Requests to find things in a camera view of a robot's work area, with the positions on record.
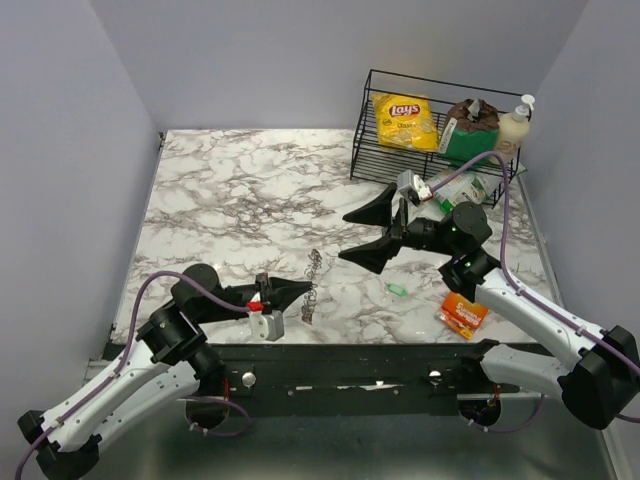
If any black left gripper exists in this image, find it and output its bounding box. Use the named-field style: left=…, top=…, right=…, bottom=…
left=196, top=273, right=313, bottom=324

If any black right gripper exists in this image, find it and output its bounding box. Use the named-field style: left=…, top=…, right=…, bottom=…
left=339, top=182, right=459, bottom=274

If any green key tag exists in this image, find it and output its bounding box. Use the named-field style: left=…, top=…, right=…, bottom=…
left=386, top=283, right=407, bottom=297

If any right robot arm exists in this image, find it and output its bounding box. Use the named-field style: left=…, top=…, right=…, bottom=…
left=339, top=183, right=639, bottom=430

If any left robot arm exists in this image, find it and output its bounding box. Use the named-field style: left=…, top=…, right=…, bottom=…
left=18, top=264, right=313, bottom=479

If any green white snack bag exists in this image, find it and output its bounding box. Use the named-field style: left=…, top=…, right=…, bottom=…
left=426, top=169, right=502, bottom=213

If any yellow Lays chips bag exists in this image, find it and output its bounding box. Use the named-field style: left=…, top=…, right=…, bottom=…
left=371, top=93, right=439, bottom=151

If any orange razor blade box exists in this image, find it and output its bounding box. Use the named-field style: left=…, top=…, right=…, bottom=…
left=435, top=292, right=489, bottom=340

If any green brown coffee bag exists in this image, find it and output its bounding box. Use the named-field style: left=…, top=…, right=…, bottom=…
left=437, top=98, right=499, bottom=164

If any cream lotion pump bottle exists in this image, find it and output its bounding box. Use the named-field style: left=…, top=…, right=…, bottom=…
left=493, top=94, right=535, bottom=164

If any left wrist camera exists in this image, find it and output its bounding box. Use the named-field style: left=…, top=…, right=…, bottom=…
left=249, top=310, right=284, bottom=342

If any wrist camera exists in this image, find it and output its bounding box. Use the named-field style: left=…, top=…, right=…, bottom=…
left=397, top=170, right=433, bottom=206
left=249, top=310, right=284, bottom=342

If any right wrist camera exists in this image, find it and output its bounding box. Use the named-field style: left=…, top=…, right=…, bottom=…
left=397, top=170, right=433, bottom=206

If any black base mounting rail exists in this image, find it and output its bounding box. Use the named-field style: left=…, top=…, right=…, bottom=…
left=194, top=344, right=515, bottom=417

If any black wire rack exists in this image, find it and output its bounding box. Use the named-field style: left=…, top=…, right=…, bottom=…
left=349, top=68, right=524, bottom=210

